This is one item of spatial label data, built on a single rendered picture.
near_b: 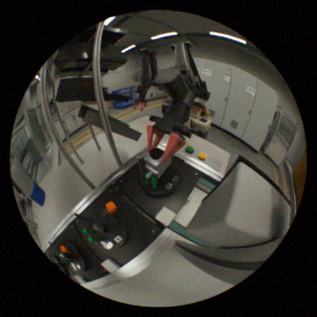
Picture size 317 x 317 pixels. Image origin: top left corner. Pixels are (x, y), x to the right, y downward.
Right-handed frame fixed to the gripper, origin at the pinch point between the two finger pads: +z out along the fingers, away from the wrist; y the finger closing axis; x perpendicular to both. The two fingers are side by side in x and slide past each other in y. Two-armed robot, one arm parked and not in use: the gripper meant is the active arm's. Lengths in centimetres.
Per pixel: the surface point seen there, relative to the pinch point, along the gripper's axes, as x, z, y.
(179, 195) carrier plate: 8.5, 8.8, 8.9
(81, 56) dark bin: -28.4, -19.9, -21.7
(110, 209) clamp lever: -11.1, 12.9, 1.1
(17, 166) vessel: -64, 39, -56
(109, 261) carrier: -16.3, 29.4, 8.6
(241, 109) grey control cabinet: 224, -195, 56
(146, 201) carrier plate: 2.4, 14.3, 2.1
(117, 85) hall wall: 318, -335, -835
